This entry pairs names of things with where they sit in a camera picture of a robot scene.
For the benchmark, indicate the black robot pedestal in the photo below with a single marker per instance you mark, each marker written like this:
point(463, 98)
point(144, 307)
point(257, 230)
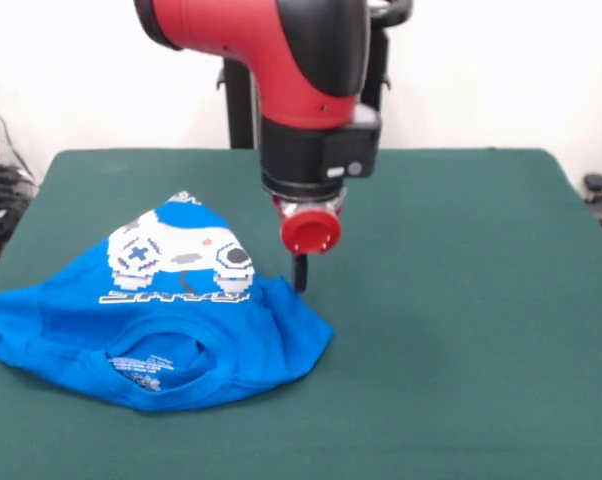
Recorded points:
point(241, 110)

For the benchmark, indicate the blue printed T-shirt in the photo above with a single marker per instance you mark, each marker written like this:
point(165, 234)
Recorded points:
point(181, 350)

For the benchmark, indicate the dark green table cloth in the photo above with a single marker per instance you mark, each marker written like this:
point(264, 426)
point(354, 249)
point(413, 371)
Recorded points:
point(481, 350)

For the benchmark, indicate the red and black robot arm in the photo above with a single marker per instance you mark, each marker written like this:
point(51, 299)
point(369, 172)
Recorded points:
point(301, 85)

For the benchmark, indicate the black office chair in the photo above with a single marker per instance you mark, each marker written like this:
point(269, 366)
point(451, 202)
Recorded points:
point(597, 182)

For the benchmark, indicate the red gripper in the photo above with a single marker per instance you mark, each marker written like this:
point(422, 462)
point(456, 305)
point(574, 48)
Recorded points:
point(311, 230)

